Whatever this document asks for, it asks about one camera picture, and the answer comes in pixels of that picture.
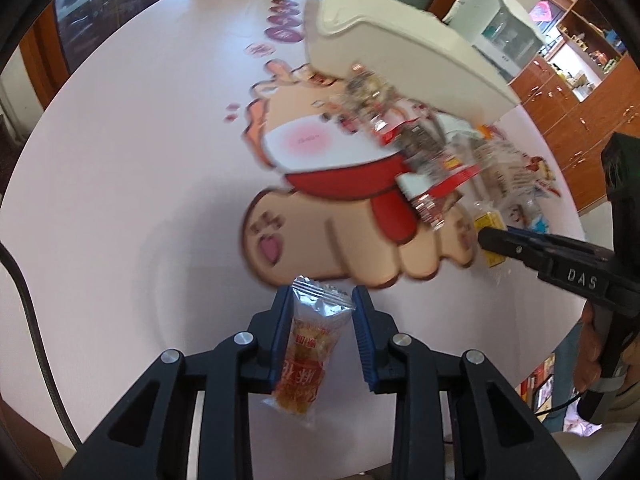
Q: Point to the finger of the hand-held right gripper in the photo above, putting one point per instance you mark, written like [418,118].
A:
[532,233]
[505,245]

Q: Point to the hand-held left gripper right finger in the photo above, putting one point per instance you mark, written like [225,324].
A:
[362,340]

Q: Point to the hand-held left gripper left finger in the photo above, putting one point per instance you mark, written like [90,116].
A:
[282,330]

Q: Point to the blue snack packet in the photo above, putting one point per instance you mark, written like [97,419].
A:
[535,221]

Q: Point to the yellow cake packet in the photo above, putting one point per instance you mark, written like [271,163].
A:
[487,222]

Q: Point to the small orange twist packet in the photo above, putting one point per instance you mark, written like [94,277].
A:
[310,345]

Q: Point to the white red fruit-print packet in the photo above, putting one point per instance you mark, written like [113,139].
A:
[542,170]

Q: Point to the large clear printed packet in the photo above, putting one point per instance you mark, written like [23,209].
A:
[505,170]

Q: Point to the red snack packet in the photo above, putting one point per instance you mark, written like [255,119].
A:
[445,185]

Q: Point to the orange white snack packet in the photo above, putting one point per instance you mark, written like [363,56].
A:
[492,132]

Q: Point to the clear nut bar packet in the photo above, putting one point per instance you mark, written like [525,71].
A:
[425,152]
[365,92]

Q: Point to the white plastic bin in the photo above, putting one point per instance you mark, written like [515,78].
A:
[400,45]

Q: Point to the person's right hand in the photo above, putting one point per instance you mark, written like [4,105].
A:
[590,355]

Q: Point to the colourful printed cartons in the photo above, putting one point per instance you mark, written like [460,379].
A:
[537,385]

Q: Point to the wooden cabinet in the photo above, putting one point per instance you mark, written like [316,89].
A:
[575,125]

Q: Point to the wooden display shelf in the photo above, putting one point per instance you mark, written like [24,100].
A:
[585,55]

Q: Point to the white countertop appliance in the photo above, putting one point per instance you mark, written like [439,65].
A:
[500,35]

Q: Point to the pink door ornament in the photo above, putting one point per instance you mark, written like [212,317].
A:
[542,10]

